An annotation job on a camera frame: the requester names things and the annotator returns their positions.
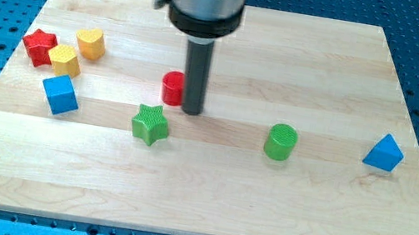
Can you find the green star block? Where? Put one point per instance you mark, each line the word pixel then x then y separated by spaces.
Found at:
pixel 150 124

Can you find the red star block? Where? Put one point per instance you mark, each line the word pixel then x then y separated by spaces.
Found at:
pixel 37 45

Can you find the red cylinder block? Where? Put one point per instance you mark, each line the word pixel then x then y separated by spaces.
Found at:
pixel 172 88

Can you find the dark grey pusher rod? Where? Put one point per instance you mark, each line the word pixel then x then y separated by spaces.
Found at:
pixel 198 61

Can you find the green cylinder block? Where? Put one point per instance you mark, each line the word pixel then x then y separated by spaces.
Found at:
pixel 282 138

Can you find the light wooden board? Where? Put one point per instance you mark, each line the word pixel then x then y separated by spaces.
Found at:
pixel 333 81

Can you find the yellow heart block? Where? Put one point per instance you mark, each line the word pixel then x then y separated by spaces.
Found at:
pixel 91 43

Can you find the blue cube block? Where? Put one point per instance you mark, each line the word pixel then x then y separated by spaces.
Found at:
pixel 60 94

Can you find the yellow hexagon block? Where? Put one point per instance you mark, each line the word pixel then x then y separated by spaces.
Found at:
pixel 64 61

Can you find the blue triangle block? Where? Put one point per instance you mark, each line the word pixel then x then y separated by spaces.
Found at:
pixel 385 155

